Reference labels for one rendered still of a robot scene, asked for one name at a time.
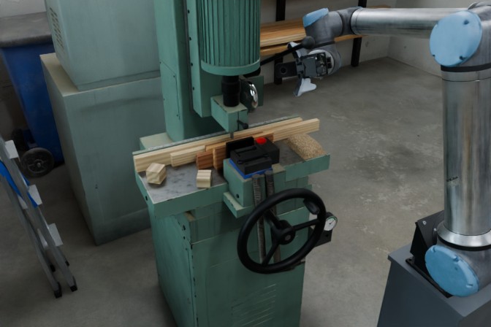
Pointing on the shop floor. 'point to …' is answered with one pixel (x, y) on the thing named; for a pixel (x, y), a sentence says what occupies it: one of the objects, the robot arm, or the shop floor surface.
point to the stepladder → (12, 185)
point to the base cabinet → (227, 277)
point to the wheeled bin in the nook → (31, 90)
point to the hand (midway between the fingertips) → (289, 70)
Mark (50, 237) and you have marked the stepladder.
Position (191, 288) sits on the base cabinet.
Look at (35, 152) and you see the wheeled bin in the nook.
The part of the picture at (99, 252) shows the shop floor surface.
